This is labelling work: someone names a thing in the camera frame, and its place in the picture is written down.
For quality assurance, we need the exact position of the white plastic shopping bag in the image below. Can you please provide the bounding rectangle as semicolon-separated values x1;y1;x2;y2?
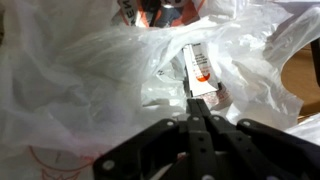
0;0;320;180

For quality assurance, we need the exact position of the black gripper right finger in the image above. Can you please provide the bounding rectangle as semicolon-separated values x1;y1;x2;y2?
197;98;320;180

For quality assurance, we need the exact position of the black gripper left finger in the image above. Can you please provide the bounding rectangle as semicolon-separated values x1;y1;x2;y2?
93;98;218;180

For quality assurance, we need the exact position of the white box with orange mark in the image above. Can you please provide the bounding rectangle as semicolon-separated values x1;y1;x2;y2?
182;42;223;98

